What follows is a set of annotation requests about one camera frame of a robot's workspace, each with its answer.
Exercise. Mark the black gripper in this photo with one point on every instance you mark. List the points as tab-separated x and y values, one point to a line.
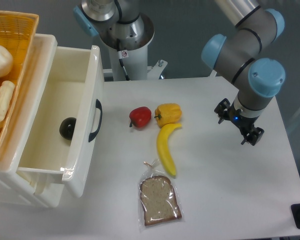
246	125

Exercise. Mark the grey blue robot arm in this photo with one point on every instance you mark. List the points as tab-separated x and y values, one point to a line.
257	80

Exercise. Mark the white top drawer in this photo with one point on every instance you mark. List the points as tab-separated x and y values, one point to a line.
74	83

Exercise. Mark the white drawer cabinet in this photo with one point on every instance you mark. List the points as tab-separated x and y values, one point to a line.
14	189

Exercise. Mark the yellow bell pepper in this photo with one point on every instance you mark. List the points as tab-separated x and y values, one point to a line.
167	113

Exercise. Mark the yellow banana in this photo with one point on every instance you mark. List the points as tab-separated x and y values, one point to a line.
162	146

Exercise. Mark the red bell pepper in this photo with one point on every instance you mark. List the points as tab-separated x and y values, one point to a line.
140	117

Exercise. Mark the bagged bread slice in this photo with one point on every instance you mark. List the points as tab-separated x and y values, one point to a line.
158	198

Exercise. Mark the dark round avocado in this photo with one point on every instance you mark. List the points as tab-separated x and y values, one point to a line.
67	128

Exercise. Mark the yellow wicker basket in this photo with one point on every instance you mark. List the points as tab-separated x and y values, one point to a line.
17	31

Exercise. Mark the long twisted bread roll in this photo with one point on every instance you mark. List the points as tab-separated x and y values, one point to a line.
6	92

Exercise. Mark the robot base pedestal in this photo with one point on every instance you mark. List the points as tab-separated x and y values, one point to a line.
126	32

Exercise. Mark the black drawer handle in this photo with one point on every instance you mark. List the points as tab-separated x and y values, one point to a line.
97	121

